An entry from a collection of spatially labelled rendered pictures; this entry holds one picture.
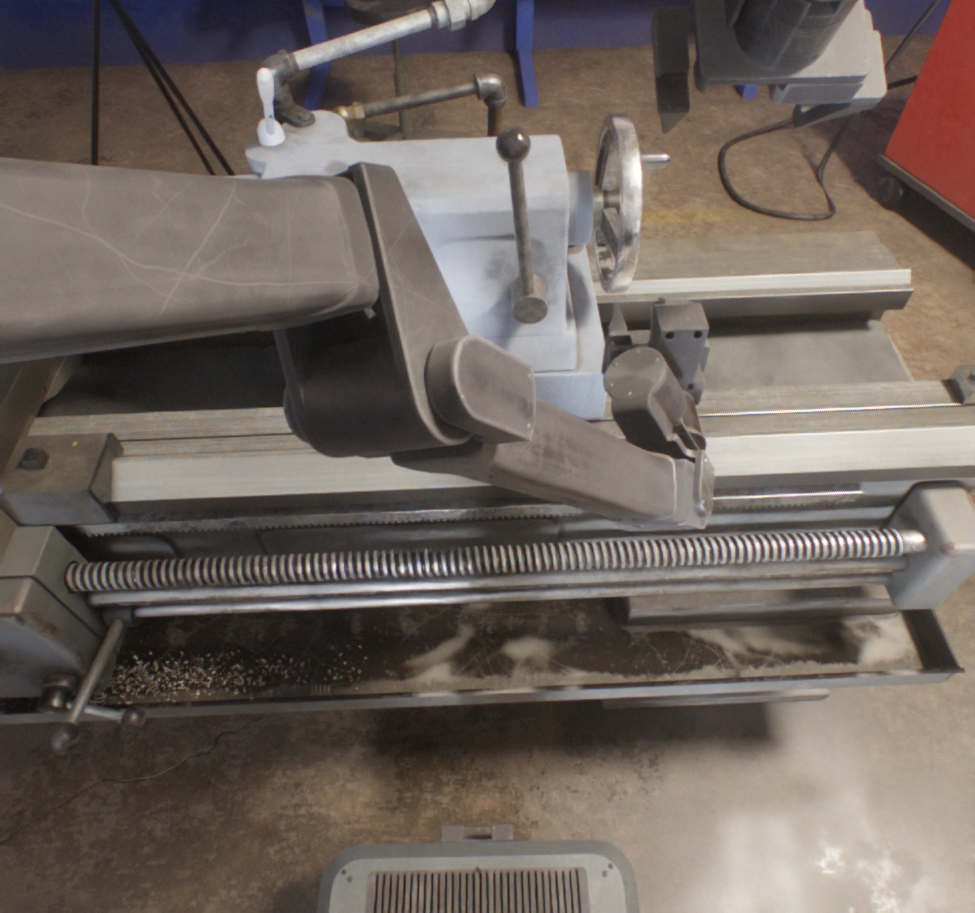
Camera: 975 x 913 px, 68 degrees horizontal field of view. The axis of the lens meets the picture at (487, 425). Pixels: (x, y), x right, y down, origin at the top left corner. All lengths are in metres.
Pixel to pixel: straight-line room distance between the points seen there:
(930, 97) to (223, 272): 2.91
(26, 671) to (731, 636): 1.13
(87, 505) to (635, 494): 0.77
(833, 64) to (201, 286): 0.39
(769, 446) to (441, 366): 0.79
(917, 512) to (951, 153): 1.98
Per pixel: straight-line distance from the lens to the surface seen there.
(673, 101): 0.51
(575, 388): 0.99
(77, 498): 1.09
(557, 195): 0.89
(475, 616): 1.36
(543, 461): 0.43
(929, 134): 3.09
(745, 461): 1.05
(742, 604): 1.36
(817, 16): 0.48
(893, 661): 1.48
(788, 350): 1.38
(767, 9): 0.48
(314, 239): 0.30
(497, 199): 0.88
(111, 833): 1.84
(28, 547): 1.16
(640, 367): 0.65
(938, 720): 1.95
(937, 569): 1.21
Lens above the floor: 1.64
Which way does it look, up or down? 51 degrees down
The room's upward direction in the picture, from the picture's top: 2 degrees counter-clockwise
